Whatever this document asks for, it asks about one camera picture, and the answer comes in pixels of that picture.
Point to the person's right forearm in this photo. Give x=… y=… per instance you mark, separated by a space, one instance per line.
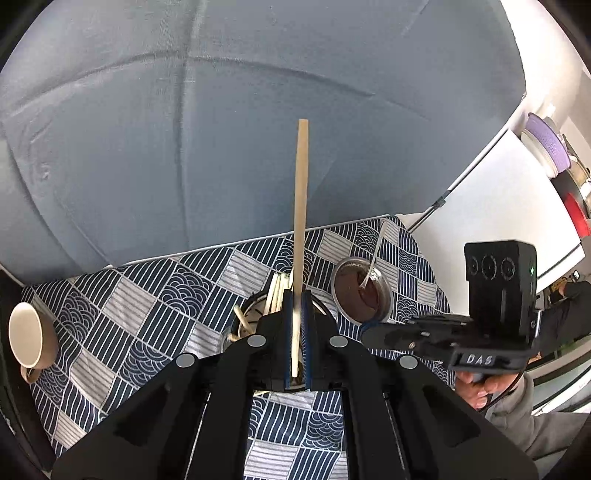
x=531 y=422

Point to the white spoon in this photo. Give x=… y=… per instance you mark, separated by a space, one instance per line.
x=371 y=277

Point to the set of wooden chopsticks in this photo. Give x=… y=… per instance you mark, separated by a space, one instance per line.
x=277 y=290

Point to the blue-grey backdrop cloth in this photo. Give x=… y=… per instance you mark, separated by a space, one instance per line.
x=184 y=138

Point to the blue white patterned tablecloth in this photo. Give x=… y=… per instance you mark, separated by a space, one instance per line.
x=138 y=300

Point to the purple colander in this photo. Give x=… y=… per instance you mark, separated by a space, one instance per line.
x=547 y=138

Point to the beige ceramic mug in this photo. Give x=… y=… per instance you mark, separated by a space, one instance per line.
x=27 y=332

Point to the black metal tumbler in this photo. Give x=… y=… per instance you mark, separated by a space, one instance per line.
x=254 y=309

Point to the long bamboo chopstick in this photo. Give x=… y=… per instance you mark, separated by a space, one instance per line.
x=302 y=184

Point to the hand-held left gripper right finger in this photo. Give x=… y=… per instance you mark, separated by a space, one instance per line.
x=308 y=341

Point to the metal bowl with brown sauce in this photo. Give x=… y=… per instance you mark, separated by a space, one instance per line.
x=355 y=297

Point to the black backdrop clip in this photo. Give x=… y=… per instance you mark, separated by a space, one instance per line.
x=438 y=201

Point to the person's right hand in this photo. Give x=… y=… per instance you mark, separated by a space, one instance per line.
x=475 y=392

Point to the red bowl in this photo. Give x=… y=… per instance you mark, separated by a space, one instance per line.
x=579 y=214

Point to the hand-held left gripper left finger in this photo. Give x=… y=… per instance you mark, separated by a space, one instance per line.
x=288 y=341

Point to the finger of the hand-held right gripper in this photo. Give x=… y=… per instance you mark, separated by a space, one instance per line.
x=401 y=339
x=438 y=322

